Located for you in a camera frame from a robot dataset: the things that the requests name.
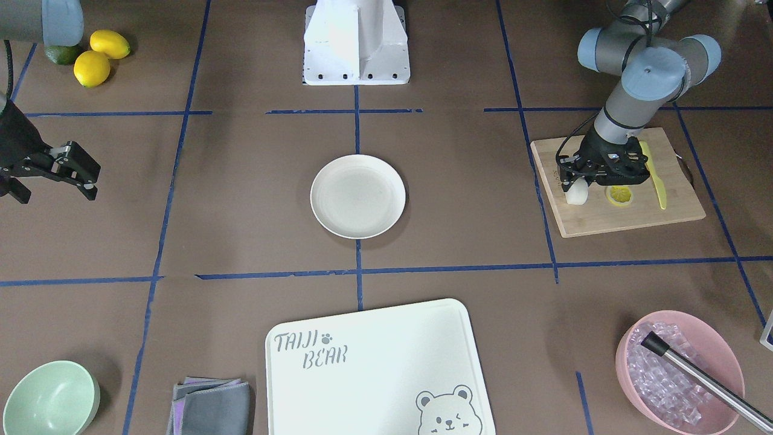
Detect white bear tray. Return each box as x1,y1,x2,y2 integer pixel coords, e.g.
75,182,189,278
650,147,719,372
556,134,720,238
265,299,496,434

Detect mint green bowl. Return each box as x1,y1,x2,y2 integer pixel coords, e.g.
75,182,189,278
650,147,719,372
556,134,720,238
2,360,100,434

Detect lemon slice bottom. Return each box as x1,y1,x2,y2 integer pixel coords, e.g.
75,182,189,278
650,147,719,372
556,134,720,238
605,185,634,207

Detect pink bowl with ice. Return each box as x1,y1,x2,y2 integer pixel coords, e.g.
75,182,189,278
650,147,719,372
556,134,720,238
615,309,745,434

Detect cream round plate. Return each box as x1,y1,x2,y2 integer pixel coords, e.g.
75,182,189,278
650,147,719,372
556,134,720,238
309,154,408,239

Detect yellow lemon lower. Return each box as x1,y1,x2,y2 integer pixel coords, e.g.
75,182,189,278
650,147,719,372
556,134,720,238
74,50,111,88

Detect grey folded cloth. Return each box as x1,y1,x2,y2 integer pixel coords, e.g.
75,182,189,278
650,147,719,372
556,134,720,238
165,377,251,434

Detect yellow plastic knife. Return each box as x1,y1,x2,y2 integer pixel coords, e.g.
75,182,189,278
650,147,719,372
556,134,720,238
640,140,667,210

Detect metal black-tipped stirrer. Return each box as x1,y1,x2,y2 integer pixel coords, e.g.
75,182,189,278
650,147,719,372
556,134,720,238
640,332,772,434

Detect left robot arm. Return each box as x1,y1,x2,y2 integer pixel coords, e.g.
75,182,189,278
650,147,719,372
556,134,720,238
555,1,722,195

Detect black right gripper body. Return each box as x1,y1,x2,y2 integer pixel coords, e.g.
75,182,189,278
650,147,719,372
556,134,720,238
1,100,62,181

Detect yellow lemon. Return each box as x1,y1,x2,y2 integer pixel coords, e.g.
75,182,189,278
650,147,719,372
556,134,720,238
89,28,132,60
74,50,111,88

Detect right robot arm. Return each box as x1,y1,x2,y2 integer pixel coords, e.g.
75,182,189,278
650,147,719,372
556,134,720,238
1,1,100,204

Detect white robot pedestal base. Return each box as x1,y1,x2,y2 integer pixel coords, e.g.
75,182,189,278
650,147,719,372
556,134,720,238
302,1,411,86

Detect green lime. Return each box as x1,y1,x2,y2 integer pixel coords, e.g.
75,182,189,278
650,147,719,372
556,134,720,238
44,45,83,65

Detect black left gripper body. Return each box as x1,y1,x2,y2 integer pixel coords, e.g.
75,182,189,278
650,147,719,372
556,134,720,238
556,127,650,192

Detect bamboo cutting board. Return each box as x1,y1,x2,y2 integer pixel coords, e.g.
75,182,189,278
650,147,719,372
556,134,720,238
530,127,706,239

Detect yellow lemon upper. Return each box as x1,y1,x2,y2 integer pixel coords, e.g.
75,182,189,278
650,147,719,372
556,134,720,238
89,28,132,60

